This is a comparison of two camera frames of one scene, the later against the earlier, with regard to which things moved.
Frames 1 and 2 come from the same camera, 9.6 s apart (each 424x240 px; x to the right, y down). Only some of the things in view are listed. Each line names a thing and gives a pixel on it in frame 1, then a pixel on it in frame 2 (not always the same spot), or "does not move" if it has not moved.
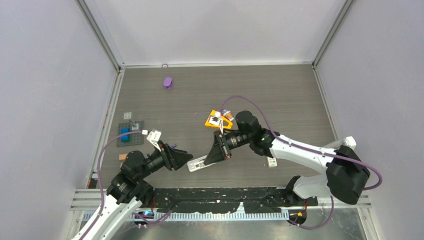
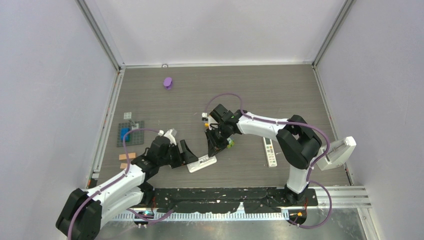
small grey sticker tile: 127,115 does not move
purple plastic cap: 168,83 does not move
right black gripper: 219,152 -> 214,146
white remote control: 198,163 does not move
